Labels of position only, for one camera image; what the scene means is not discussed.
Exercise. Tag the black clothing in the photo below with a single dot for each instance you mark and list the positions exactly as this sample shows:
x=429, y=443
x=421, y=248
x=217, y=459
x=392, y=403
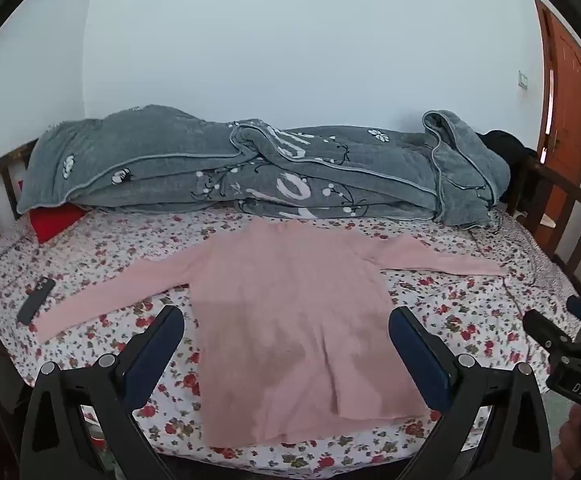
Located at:
x=505, y=147

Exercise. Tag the grey printed blanket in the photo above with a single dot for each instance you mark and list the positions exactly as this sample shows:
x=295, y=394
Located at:
x=170, y=160

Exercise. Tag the orange wooden door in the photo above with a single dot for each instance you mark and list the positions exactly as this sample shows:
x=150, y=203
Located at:
x=565, y=110

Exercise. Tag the floral bed sheet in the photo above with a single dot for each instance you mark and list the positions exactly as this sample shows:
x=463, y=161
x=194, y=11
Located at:
x=470, y=300

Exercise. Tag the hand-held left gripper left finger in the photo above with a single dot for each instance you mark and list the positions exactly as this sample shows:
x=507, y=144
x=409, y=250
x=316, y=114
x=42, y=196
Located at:
x=154, y=355

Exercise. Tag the black phone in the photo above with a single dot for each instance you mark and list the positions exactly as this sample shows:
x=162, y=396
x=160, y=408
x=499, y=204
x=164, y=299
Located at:
x=35, y=300

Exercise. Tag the white wall switch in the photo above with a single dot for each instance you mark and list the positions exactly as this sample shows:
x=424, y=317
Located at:
x=522, y=80

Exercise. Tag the red pillow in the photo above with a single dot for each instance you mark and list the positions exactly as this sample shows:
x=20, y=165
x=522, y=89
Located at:
x=53, y=222

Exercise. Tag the person's right hand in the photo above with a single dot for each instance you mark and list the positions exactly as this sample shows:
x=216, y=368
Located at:
x=575, y=445

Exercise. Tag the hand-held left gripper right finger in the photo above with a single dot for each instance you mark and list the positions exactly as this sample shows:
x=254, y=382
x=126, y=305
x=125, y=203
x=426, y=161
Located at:
x=418, y=355

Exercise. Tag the dark wooden bed frame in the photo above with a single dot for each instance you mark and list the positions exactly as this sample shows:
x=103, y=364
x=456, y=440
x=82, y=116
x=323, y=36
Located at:
x=552, y=174

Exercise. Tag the pink knit sweater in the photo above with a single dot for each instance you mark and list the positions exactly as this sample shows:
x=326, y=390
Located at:
x=290, y=310

